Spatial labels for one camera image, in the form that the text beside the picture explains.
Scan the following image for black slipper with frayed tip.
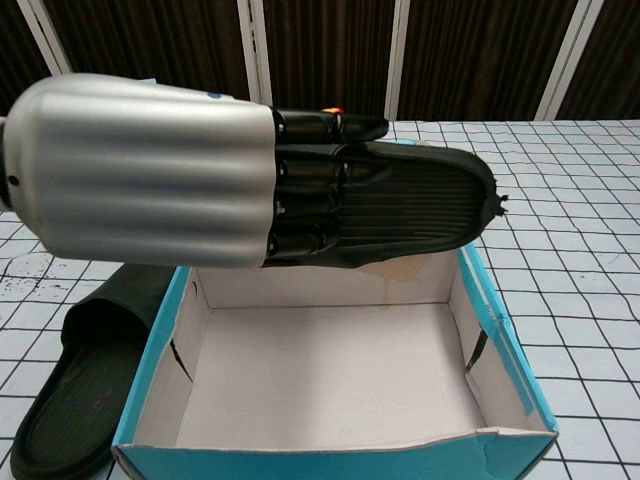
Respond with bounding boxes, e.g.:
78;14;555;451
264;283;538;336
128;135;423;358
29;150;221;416
264;139;510;271

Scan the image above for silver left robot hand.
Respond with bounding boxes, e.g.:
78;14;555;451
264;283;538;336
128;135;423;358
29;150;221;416
4;74;390;271

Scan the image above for light blue shoe box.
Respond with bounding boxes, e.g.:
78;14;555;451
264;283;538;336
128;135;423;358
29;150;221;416
110;139;559;480

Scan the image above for black-checked pale blue tablecloth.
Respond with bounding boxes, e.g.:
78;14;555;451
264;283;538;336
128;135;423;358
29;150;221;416
0;118;640;480

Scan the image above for white metal screen post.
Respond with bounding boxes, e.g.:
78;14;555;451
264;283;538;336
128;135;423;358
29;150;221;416
537;0;606;121
237;0;274;109
19;0;71;81
384;0;419;121

